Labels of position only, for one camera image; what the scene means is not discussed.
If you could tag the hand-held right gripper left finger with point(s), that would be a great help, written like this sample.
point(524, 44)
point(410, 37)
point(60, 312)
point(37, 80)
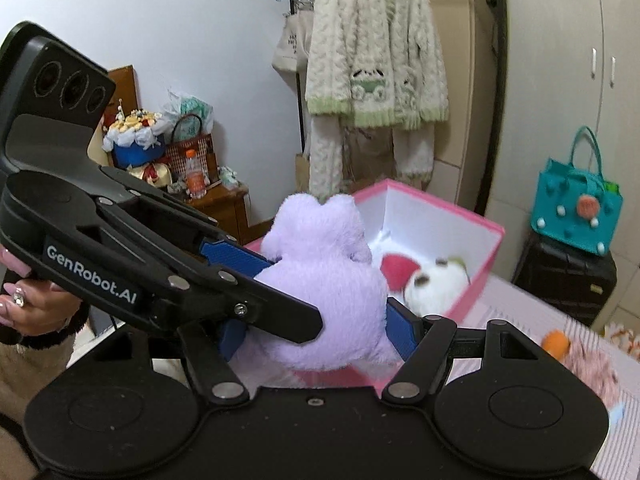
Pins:
point(232, 337)

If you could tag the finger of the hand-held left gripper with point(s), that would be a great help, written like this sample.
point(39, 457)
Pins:
point(280, 315)
point(235, 257)

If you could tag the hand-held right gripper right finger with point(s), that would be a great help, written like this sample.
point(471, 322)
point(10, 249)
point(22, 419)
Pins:
point(402, 332)

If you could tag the purple plush toy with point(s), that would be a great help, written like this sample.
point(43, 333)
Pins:
point(320, 280)

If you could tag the white brown plush toy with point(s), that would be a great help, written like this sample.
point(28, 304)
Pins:
point(435, 290)

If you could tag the red pink plush toy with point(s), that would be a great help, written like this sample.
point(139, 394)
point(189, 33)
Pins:
point(397, 267)

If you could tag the pink cardboard box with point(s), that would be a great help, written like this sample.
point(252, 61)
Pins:
point(480, 270)

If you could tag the orange ball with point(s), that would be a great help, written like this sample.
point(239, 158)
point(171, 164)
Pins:
point(556, 342)

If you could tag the pink floral cloth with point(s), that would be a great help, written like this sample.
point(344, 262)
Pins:
point(592, 372)

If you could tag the blue wet wipes pack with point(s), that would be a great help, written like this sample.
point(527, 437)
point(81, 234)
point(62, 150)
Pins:
point(616, 412)

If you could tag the person's left forearm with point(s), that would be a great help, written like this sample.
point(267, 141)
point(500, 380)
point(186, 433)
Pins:
point(25, 375)

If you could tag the person's left hand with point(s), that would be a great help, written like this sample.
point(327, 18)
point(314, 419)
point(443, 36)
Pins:
point(35, 305)

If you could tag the wooden nightstand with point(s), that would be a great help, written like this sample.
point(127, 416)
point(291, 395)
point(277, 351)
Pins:
point(225, 215)

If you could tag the white crumpled tissue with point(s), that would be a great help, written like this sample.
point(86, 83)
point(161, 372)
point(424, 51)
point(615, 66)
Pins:
point(227, 177)

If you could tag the orange drink bottle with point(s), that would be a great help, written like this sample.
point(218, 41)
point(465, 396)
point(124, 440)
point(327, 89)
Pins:
point(195, 177)

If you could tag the flower bouquet blue wrap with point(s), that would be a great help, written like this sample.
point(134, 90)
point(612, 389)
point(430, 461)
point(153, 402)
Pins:
point(135, 145)

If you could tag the brown paper bag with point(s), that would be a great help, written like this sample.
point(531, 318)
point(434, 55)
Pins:
point(301, 175)

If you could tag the small gold bouquet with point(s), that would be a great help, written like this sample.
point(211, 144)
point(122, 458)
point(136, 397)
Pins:
point(152, 175)

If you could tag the striped bed sheet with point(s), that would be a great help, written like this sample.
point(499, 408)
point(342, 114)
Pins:
point(515, 320)

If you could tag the brown woven basket bag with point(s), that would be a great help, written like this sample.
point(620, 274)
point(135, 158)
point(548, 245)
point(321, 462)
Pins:
point(177, 160)

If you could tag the clear plastic bag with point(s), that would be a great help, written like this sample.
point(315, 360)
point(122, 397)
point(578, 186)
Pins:
point(192, 105)

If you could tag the black clothes rack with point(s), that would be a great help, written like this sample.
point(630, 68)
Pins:
point(300, 110)

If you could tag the black suitcase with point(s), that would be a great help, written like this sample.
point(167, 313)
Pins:
point(560, 285)

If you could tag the white fuzzy pants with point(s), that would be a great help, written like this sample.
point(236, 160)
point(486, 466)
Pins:
point(415, 160)

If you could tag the teal felt tote bag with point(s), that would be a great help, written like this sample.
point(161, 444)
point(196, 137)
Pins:
point(570, 220)

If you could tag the beige canvas tote bag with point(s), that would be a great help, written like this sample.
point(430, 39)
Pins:
point(290, 50)

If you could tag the white green fuzzy jacket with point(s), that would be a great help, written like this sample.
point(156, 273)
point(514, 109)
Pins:
point(360, 45)

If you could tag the beige wardrobe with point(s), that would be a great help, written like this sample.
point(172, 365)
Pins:
point(550, 85)

